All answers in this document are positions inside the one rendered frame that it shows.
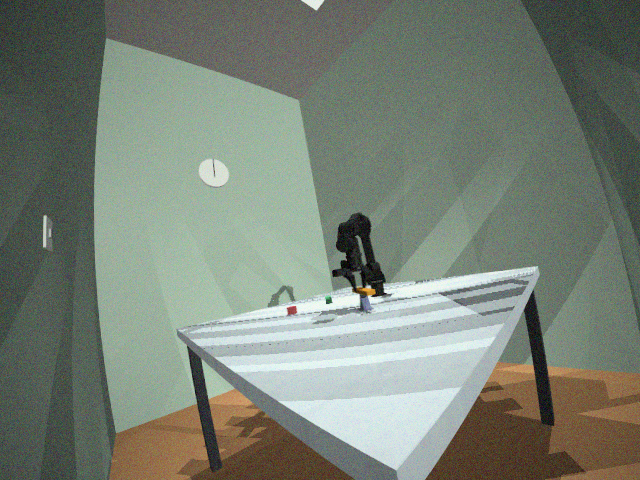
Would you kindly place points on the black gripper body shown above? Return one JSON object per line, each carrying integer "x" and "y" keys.
{"x": 354, "y": 261}

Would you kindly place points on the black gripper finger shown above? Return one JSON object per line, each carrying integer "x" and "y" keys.
{"x": 364, "y": 278}
{"x": 352, "y": 281}

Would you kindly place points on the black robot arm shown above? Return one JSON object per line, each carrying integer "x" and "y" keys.
{"x": 359, "y": 224}

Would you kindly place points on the orange bar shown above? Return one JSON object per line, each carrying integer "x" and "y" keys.
{"x": 364, "y": 291}

